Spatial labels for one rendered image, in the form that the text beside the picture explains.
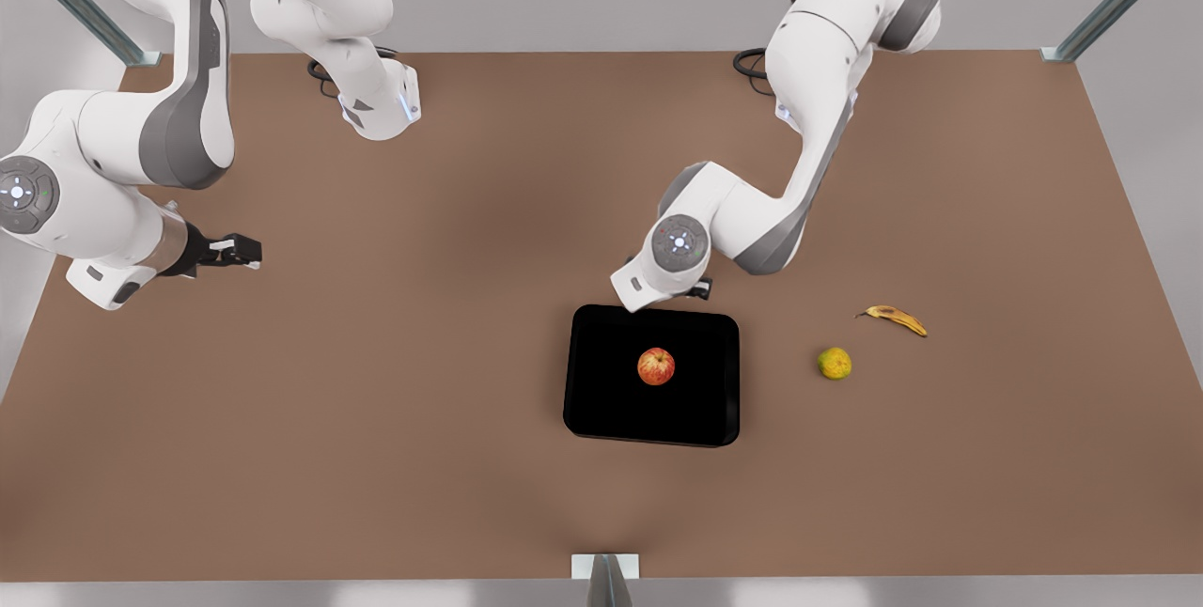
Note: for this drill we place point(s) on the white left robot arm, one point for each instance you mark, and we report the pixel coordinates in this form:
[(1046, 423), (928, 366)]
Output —
[(818, 62)]

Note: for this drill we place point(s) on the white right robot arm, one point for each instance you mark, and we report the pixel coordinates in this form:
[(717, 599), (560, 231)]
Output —
[(113, 132)]

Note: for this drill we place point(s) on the red apple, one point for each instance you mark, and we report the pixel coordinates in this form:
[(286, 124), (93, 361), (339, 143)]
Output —
[(656, 367)]

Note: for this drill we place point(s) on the black rectangular tray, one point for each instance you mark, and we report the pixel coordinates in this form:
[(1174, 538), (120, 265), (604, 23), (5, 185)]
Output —
[(611, 400)]

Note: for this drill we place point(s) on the yellow-green pear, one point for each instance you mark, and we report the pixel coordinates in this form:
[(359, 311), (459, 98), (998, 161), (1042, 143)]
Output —
[(835, 365)]

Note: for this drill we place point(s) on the brown-spotted yellow banana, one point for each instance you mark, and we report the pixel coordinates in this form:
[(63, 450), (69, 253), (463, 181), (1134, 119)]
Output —
[(898, 317)]

